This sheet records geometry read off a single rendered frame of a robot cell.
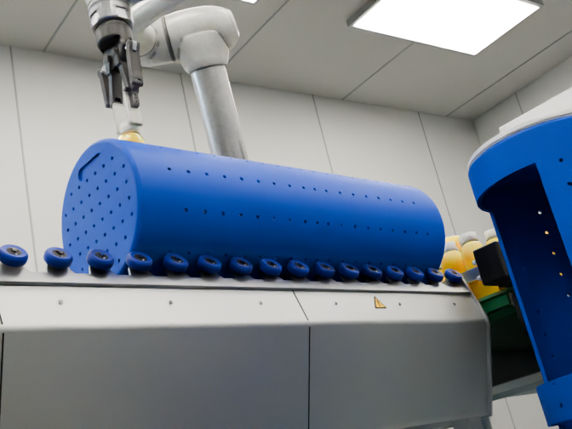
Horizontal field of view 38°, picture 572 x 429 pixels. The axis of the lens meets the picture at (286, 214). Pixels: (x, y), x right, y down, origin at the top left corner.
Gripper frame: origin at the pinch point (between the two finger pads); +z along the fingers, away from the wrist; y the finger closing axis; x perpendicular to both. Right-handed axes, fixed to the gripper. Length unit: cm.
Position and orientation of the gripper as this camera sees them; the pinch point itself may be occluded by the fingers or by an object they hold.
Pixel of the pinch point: (127, 115)
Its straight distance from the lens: 169.4
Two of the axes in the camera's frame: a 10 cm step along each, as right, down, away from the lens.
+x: 7.3, 0.8, 6.8
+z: 2.1, 9.2, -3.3
